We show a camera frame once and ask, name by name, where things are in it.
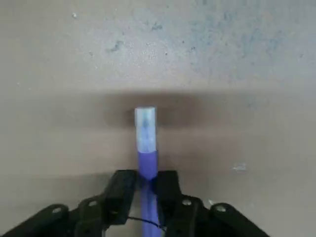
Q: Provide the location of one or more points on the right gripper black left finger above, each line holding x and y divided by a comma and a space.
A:
116, 197

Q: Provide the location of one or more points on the purple marker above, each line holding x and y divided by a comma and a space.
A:
148, 165

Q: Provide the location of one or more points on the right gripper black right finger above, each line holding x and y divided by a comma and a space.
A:
172, 197

